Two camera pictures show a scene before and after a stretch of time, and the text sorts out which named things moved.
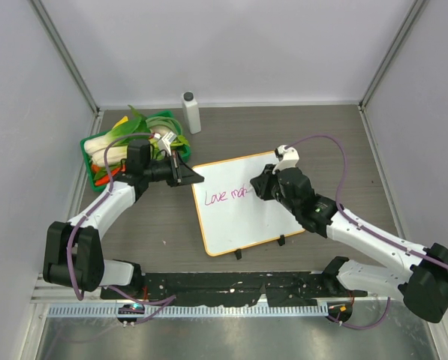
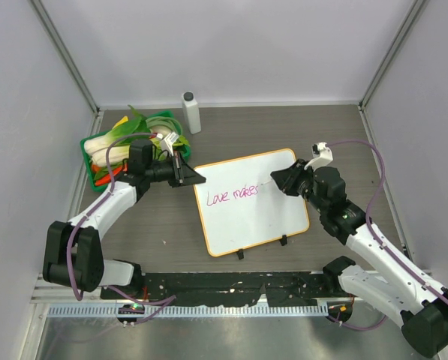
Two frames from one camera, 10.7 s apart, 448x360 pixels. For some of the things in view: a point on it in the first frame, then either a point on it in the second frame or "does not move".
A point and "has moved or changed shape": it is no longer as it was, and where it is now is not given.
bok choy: (111, 147) does not move
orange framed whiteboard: (230, 217) does not move
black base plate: (295, 288) does not move
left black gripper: (181, 175) does not move
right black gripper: (261, 184) → (288, 178)
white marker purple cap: (245, 190) has moved or changed shape
